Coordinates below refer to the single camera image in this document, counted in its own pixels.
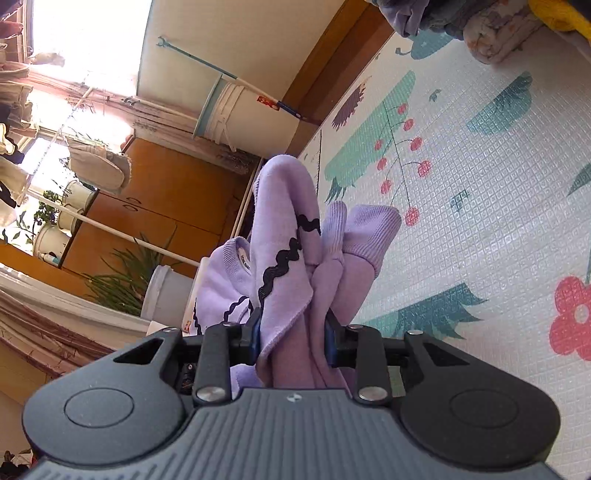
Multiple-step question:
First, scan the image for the purple knit sweater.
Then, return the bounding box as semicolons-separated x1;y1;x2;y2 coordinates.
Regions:
190;155;402;394

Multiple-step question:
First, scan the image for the pile of folded clothes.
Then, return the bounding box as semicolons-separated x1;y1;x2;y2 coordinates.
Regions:
372;0;590;65

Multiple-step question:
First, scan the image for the white orange storage box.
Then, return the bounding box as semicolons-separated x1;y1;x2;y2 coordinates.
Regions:
181;257;211;335

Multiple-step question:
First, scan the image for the white plastic bucket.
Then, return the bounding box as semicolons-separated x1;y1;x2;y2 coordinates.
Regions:
140;265;193;327

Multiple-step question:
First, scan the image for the green potted plant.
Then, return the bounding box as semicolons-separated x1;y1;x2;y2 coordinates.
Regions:
82;241;164;317

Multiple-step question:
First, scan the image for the wooden orange cabinet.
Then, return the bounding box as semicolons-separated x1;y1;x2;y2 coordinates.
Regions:
1;139;249;296

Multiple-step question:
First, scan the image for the colourful cartoon play mat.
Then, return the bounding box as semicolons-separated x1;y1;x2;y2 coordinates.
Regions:
301;28;590;479

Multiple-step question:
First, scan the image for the white round bin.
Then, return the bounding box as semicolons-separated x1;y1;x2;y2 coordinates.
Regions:
193;75;301;158

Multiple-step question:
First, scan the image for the blue white pole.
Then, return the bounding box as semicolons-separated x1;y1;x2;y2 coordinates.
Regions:
157;36;322;126

